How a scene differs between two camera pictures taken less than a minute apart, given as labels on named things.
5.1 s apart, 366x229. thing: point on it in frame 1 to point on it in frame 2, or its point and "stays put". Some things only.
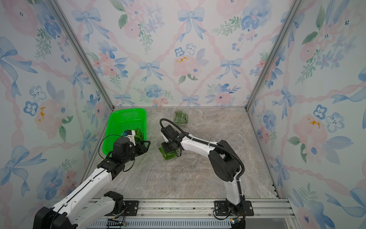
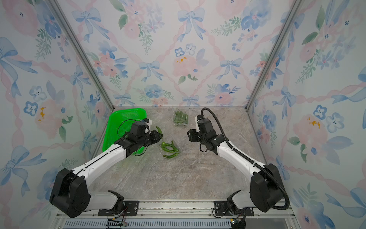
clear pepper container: [180, 117] stays put
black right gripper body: [167, 146] to [197, 136]
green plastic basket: [121, 120] stays put
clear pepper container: [170, 154] stays put
